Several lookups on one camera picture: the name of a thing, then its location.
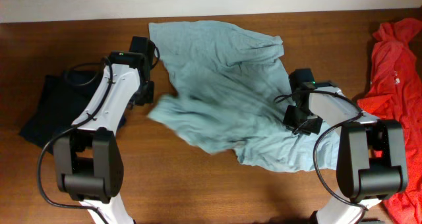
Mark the light blue t-shirt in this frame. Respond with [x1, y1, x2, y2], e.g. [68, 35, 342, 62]
[148, 21, 339, 173]

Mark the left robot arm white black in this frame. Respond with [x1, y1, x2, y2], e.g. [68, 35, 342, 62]
[51, 36, 160, 223]

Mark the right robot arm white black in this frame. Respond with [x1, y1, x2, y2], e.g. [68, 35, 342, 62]
[275, 69, 408, 224]

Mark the dark navy folded garment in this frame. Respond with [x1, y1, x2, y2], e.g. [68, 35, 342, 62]
[19, 71, 101, 148]

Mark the red t-shirt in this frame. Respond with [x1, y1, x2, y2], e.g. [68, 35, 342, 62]
[358, 18, 421, 223]

